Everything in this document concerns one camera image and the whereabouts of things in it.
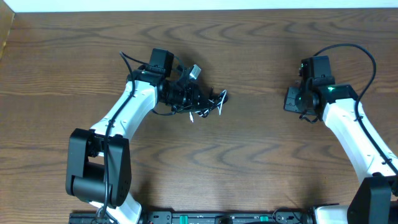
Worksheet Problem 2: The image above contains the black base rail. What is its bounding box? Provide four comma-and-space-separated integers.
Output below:
68, 207, 315, 224

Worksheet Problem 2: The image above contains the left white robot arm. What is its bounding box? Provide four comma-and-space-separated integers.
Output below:
65, 48, 228, 223

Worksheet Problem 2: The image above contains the white cable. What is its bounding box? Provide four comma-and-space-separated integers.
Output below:
188, 90, 228, 123

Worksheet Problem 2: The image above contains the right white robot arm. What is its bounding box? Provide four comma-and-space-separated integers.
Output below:
284, 56, 397, 223

